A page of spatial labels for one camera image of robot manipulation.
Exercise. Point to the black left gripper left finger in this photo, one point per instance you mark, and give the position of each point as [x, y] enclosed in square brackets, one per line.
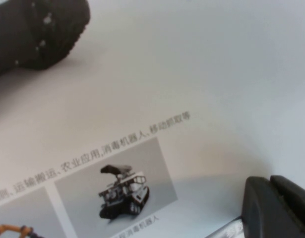
[259, 213]

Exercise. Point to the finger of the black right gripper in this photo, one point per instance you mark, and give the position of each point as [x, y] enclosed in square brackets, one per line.
[30, 32]

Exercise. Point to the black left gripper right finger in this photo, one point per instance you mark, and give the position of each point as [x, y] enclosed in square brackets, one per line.
[298, 203]

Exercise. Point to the white product manual book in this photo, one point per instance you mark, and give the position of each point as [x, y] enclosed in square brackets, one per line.
[167, 74]

